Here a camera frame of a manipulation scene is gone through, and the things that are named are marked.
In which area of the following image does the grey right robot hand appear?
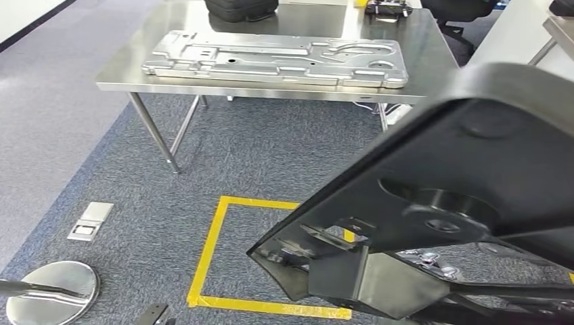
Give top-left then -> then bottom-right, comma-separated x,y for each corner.
399,250 -> 462,280

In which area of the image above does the black perforated plate part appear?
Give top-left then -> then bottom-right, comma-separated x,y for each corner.
246,62 -> 574,325

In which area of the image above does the stainless steel workbench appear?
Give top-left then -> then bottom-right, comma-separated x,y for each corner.
95,0 -> 459,176

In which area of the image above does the white power strip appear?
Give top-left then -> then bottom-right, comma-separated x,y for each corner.
384,104 -> 414,127

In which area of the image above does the black office chair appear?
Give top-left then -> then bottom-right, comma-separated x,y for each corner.
420,0 -> 500,57

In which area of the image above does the stamped silver metal panel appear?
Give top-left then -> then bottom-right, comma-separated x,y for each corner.
141,30 -> 410,89

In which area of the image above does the black remote controller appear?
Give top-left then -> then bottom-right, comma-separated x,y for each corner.
363,0 -> 414,20

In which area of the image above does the black object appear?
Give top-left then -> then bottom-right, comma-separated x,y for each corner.
549,0 -> 574,18

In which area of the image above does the black zip carrying case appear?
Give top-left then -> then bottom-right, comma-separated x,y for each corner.
204,0 -> 280,23

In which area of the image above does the grey floor socket box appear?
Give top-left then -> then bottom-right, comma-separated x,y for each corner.
67,202 -> 115,242

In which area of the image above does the chrome round stand base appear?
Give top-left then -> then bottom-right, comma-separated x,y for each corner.
0,261 -> 100,325

